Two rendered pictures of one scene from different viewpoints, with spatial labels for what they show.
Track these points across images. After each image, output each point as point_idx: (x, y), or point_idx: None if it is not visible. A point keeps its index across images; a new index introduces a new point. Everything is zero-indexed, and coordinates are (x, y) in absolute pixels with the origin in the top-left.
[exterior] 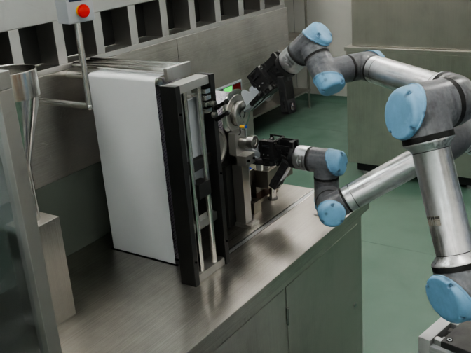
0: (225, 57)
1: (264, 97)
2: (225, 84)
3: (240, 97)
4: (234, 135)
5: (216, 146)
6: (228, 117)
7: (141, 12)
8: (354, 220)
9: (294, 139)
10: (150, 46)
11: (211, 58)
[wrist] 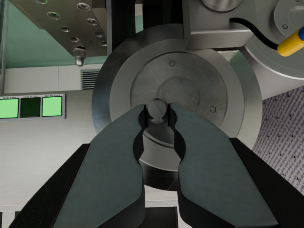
0: (4, 159)
1: (142, 196)
2: (11, 121)
3: (151, 157)
4: (256, 25)
5: None
6: (232, 99)
7: (138, 226)
8: None
9: None
10: (159, 200)
11: (36, 163)
